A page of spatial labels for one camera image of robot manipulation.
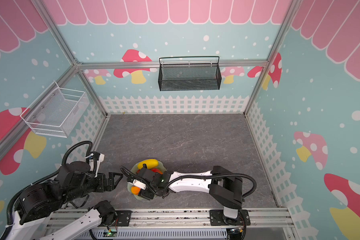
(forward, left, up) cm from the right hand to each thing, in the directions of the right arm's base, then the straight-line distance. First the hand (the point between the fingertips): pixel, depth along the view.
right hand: (141, 188), depth 76 cm
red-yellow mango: (-1, +3, +2) cm, 3 cm away
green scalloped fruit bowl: (+13, -9, -2) cm, 16 cm away
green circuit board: (-18, +13, -9) cm, 24 cm away
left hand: (-1, +8, +16) cm, 18 cm away
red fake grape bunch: (+13, -5, -7) cm, 15 cm away
